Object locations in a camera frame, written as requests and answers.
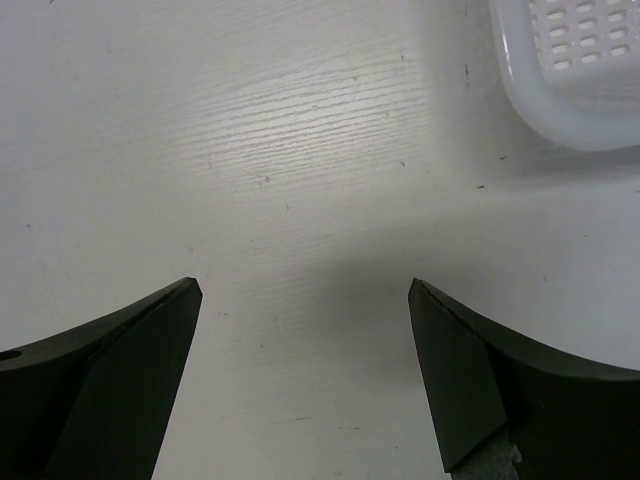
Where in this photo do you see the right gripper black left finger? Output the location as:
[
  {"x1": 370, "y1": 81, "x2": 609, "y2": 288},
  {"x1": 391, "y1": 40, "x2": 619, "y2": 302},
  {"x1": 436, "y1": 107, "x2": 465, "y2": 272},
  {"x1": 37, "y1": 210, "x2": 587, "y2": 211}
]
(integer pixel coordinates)
[{"x1": 1, "y1": 277, "x2": 202, "y2": 479}]

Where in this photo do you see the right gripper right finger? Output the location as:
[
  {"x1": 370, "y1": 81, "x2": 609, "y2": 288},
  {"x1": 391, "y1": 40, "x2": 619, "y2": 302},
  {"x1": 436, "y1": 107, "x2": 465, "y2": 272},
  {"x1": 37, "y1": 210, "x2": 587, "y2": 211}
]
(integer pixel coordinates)
[{"x1": 408, "y1": 279, "x2": 639, "y2": 479}]

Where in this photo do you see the white plastic basket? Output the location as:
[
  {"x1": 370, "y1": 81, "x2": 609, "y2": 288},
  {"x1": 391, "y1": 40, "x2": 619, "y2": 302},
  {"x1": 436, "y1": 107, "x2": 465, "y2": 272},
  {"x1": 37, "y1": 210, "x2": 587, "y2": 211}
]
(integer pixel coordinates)
[{"x1": 488, "y1": 0, "x2": 639, "y2": 152}]

